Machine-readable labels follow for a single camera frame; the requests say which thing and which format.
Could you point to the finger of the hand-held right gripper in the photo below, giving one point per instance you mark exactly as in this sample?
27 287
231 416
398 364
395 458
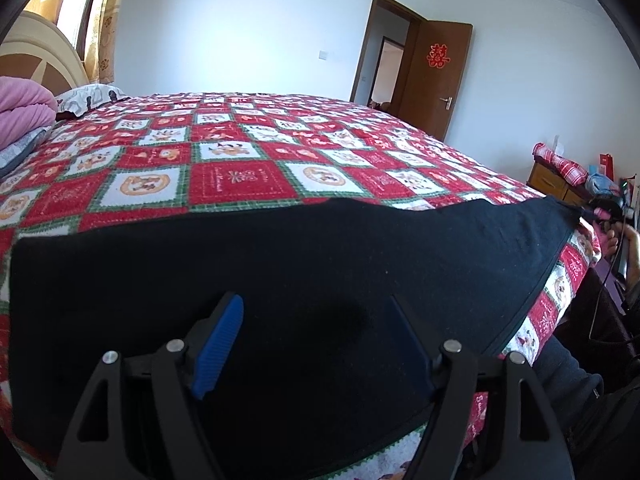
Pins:
600 212

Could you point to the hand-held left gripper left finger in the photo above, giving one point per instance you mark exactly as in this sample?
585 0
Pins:
220 345

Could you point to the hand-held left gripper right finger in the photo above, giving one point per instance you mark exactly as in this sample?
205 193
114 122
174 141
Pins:
411 342

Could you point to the black pants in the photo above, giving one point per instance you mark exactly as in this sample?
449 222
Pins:
300 260

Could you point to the blue bag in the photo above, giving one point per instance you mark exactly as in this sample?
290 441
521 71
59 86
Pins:
602 184

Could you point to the red box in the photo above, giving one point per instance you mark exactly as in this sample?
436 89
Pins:
605 165

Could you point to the wooden cabinet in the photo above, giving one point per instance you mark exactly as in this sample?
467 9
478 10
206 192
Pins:
547 180

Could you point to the red checkered cloth roll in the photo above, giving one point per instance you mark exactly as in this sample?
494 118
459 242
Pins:
560 162

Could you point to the person's leg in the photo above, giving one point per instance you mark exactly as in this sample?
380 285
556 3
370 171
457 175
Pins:
575 385

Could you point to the red checkered printed bedspread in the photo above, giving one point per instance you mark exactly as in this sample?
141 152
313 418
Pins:
225 175

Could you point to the brown wooden door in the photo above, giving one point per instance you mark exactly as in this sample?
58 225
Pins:
430 85

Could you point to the red paper door decoration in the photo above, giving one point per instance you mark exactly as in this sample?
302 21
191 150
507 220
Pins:
437 55

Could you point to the grey patterned pillow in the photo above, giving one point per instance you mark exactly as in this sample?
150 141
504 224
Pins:
20 149

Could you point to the white patterned pillow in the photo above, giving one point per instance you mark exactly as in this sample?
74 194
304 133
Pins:
85 97

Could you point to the pink folded quilt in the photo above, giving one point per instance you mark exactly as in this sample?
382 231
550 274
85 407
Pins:
20 110

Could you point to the cream wooden headboard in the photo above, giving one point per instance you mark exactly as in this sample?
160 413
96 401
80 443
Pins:
55 65

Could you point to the window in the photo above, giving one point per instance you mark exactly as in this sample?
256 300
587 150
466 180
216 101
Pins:
82 0

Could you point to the brown door frame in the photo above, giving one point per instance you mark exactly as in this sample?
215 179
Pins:
365 50

